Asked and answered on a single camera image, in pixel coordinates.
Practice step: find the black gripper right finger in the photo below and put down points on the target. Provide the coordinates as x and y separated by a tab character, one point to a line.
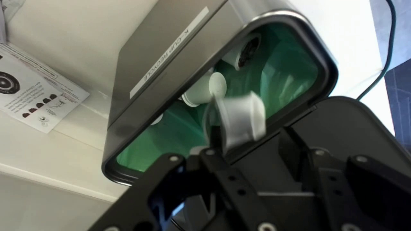
368	192

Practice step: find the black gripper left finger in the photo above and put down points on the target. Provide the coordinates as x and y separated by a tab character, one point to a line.
223	180

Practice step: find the black bin lid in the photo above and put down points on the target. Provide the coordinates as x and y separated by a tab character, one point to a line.
355	123

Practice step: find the green bin liner bag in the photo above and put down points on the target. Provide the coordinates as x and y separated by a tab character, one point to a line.
291	72

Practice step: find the stainless steel bin body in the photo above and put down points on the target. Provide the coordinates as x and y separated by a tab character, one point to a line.
162	64

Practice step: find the used white coffee pod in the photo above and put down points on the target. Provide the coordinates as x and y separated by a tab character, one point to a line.
206	87
244	51

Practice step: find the printed instruction sheet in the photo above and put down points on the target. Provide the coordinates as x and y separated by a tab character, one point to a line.
39	90

